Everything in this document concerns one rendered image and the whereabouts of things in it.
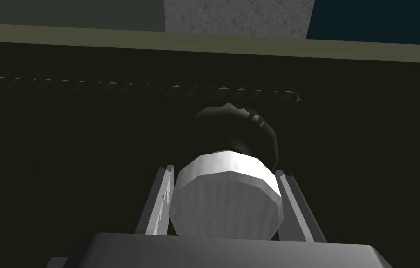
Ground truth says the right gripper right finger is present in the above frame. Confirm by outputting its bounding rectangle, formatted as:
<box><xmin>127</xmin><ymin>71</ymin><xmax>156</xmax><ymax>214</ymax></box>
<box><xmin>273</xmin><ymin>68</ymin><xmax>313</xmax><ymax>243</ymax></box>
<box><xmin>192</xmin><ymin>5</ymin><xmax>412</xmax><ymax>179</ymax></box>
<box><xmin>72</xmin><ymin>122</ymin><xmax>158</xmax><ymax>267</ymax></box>
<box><xmin>275</xmin><ymin>169</ymin><xmax>327</xmax><ymax>243</ymax></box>

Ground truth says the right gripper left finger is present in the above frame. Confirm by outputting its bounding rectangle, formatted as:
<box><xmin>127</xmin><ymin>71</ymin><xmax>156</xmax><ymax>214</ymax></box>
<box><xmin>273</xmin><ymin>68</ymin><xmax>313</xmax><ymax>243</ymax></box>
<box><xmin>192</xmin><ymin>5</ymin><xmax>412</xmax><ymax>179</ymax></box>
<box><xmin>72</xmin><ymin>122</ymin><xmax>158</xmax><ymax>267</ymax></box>
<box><xmin>135</xmin><ymin>164</ymin><xmax>175</xmax><ymax>236</ymax></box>

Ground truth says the white and dark door knob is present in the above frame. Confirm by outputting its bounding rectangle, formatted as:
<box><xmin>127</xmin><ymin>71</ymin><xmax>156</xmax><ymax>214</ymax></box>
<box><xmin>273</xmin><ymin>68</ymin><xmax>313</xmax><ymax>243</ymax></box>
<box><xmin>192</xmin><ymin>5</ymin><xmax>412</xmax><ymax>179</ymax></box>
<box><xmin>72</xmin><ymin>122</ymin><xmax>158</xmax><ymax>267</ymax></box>
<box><xmin>168</xmin><ymin>103</ymin><xmax>285</xmax><ymax>241</ymax></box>

